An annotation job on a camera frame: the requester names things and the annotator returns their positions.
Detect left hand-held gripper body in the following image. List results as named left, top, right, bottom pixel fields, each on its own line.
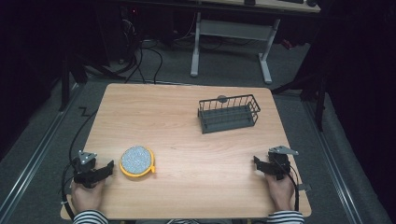
left=72, top=149, right=108, bottom=189

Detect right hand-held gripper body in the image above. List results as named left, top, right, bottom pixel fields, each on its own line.
left=263, top=145, right=300, bottom=181

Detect round yellow grey scrubbing sponge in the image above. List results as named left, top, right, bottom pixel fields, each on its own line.
left=119, top=145, right=157, bottom=178

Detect black wire basket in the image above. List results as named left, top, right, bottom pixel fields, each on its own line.
left=197, top=93, right=262, bottom=134

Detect person's left hand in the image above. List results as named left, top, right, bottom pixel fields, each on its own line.
left=70, top=178, right=106, bottom=215

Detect person's right hand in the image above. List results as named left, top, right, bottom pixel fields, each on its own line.
left=263, top=172, right=295, bottom=213

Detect black metal stand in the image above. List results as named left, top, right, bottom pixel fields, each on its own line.
left=58, top=50, right=125, bottom=112
left=271, top=46, right=331, bottom=133

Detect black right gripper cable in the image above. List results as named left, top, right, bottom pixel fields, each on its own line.
left=271, top=158, right=301, bottom=213

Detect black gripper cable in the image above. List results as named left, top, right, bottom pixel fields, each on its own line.
left=60, top=108, right=99, bottom=220
left=271, top=158, right=301, bottom=213

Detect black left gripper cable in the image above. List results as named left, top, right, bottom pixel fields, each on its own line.
left=60, top=108, right=99, bottom=220

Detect grey metal floor rail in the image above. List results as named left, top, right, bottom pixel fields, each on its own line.
left=302, top=100, right=366, bottom=224
left=0, top=82, right=82, bottom=222

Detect black floor cables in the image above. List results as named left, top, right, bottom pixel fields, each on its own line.
left=120, top=18, right=164, bottom=85

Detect desk with white frame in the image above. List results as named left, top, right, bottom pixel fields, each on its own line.
left=190, top=0, right=322, bottom=85

